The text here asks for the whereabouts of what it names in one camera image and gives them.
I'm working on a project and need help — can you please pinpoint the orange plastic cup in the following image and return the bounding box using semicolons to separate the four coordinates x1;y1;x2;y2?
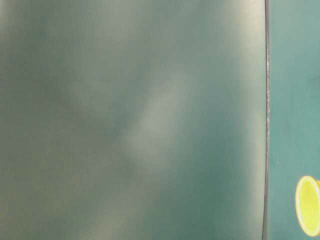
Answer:
295;176;320;237

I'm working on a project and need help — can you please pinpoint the blurred grey-green foreground panel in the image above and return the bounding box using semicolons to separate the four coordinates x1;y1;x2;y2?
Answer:
0;0;266;240

